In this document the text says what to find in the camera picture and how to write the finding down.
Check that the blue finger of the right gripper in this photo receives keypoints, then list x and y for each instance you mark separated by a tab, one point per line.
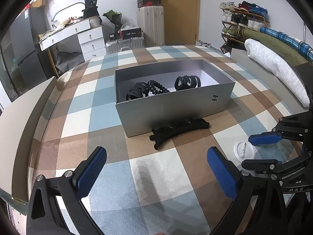
265	165
265	138

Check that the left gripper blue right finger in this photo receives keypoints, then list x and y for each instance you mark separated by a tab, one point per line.
225	172

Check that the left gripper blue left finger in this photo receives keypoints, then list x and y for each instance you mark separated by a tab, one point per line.
88	171

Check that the white round pin badge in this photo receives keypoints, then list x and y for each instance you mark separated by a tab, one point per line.
244	150

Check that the large black hair claw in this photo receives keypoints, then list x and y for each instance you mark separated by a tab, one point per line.
164	133

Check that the plaid bed sheet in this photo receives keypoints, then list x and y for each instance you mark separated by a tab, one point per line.
141	190

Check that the white rolled blanket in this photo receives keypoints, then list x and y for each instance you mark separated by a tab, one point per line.
279	67

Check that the grey bed footboard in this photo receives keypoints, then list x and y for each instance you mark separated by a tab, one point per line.
18	123

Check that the olive green blanket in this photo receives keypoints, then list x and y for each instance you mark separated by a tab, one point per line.
290	55

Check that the blue plaid blanket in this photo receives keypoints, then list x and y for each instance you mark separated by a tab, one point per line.
304	49

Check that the black claw clip in box right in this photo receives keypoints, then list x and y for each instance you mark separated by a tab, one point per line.
187	82

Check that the black claw clip in box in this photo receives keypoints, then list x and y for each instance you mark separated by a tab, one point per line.
139	90
187	82

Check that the black claw clip in box left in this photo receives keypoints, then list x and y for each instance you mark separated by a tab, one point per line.
139	90

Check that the grey cardboard box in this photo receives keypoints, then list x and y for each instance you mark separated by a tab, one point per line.
144	114

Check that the black refrigerator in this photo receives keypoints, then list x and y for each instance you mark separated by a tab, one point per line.
33	64

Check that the shoe rack with shoes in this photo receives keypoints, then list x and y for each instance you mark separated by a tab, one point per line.
235	18

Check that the glass door cabinet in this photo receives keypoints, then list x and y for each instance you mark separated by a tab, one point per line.
6	81

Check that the silver aluminium suitcase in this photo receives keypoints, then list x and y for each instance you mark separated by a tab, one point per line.
120	45

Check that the white desk with drawers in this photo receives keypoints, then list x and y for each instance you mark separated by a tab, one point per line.
89	33

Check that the black box on suitcase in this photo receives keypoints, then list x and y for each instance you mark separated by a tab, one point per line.
130	33

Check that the dark flower bouquet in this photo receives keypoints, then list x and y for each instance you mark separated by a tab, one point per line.
115	18

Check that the wooden door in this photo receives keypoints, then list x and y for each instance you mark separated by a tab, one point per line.
181	21

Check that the black bag on desk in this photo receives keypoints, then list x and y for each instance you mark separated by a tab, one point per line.
91	9

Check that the white upright suitcase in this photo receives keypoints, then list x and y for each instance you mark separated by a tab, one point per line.
151	20

